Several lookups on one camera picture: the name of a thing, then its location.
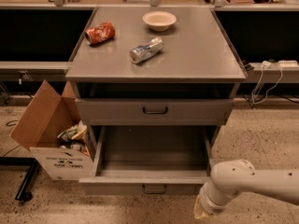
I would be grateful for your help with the crushed silver blue can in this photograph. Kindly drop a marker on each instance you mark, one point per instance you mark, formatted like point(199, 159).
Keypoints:
point(147, 50)

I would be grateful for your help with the trash in cardboard box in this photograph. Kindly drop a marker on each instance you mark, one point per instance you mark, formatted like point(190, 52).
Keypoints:
point(75, 138)

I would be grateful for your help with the grey drawer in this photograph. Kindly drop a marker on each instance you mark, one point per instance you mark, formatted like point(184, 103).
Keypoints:
point(137, 160)
point(155, 111)

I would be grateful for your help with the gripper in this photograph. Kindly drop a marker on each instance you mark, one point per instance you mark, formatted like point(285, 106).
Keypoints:
point(206, 203)

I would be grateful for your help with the crushed orange soda can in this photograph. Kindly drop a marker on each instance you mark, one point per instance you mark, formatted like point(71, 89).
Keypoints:
point(100, 33)

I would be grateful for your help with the white power adapter with cable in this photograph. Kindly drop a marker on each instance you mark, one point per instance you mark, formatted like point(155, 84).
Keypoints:
point(254, 94)

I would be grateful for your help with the black table leg base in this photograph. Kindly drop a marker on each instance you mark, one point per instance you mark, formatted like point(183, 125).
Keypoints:
point(24, 193)

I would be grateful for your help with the open cardboard box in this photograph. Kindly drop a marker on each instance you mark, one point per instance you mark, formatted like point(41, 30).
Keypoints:
point(48, 114)

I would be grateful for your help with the grey drawer cabinet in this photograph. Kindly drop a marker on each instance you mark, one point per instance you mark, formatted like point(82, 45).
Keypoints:
point(196, 62)

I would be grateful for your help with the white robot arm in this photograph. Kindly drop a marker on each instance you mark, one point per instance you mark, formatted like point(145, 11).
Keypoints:
point(228, 179)

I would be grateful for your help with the grey top drawer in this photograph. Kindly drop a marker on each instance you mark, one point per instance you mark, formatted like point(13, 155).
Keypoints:
point(155, 111)

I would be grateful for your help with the white power strip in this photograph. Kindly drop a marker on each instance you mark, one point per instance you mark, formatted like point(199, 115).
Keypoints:
point(288, 63)

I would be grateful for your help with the white paper bowl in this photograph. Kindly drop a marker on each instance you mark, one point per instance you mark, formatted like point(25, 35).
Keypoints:
point(159, 21)

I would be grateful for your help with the long workbench shelf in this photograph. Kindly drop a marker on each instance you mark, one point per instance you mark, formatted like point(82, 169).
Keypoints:
point(33, 71)

